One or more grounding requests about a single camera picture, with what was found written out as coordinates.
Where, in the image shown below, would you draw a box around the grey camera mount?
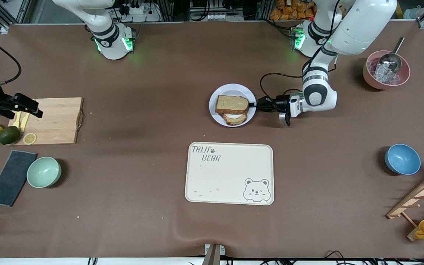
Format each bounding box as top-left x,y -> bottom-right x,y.
202,244 -> 226,265

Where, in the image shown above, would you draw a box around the clear ice cubes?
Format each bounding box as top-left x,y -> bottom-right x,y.
368,58 -> 409,86

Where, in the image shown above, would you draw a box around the wooden cutting board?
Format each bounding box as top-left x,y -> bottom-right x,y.
8,97 -> 85,146

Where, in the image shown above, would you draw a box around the yellow plastic knife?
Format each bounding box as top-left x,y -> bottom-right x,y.
20,99 -> 36,132

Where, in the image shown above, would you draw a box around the mint green bowl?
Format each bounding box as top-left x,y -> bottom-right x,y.
26,157 -> 62,188

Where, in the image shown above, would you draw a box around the green avocado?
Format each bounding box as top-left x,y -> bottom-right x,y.
0,126 -> 21,145

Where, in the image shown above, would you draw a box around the dark grey cloth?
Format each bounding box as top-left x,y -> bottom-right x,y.
0,150 -> 38,207

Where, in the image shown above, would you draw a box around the brown bread slice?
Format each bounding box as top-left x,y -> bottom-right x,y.
215,95 -> 250,115

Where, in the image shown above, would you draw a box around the blue bowl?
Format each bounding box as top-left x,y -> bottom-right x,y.
384,144 -> 421,176

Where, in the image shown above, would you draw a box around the white power strip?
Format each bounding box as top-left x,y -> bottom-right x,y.
118,3 -> 161,22

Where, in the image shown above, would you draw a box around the bread slice under egg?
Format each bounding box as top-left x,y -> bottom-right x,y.
222,112 -> 248,126

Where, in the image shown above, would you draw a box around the round white plate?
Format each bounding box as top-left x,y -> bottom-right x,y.
209,84 -> 257,127

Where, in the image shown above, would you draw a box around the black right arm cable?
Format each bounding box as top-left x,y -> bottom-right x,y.
0,42 -> 22,89

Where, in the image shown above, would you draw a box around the wooden peg rack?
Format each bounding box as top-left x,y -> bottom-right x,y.
386,169 -> 424,242

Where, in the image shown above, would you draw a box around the cream bear print tray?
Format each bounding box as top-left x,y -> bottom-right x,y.
185,142 -> 275,205

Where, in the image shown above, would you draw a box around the pink bowl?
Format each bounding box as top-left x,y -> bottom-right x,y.
363,50 -> 411,90

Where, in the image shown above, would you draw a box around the brown table cloth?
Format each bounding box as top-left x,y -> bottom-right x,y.
0,20 -> 424,258

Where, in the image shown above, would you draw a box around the orange snack pile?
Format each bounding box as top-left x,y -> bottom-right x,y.
270,0 -> 317,21

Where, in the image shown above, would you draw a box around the metal scoop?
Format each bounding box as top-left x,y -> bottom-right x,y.
378,37 -> 406,74

